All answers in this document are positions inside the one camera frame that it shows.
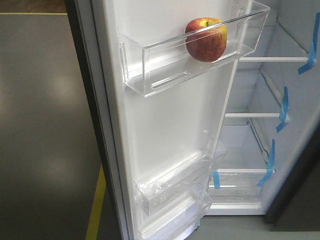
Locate red yellow apple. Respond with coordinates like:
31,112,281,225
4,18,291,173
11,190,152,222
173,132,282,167
185,17,228,63

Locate grey fridge body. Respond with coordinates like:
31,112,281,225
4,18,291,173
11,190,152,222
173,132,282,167
208,0,320,223

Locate clear upper door bin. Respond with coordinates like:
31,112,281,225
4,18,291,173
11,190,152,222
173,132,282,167
118,0,270,97

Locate clear door bin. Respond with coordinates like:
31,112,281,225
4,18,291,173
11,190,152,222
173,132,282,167
134,130,227,217
137,184,212,240
118,0,270,97

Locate clear middle door bin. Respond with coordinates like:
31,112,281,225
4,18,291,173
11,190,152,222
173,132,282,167
134,130,227,217

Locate clear lower door bin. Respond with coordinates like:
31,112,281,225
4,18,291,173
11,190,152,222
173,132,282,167
137,184,212,240

